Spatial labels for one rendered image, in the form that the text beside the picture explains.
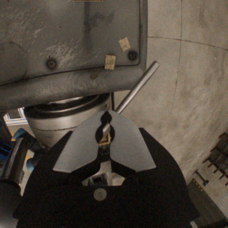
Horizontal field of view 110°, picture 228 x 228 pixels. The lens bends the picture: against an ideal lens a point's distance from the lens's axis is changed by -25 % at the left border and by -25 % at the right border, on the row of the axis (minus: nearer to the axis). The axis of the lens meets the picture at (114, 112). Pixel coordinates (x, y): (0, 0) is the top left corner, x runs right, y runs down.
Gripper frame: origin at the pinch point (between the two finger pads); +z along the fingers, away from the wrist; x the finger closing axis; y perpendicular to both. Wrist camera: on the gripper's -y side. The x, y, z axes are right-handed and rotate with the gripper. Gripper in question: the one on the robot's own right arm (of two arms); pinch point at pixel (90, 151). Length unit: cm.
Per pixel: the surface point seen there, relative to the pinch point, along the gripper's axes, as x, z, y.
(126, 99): 23.9, 9.9, -37.3
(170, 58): -108, 144, -40
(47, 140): 14.9, -9.5, -25.0
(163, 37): -108, 125, -72
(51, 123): 15.9, -6.0, -30.7
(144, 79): 24.6, 12.4, -40.5
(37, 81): 17.9, -5.2, -41.3
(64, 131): 16.2, -3.6, -27.8
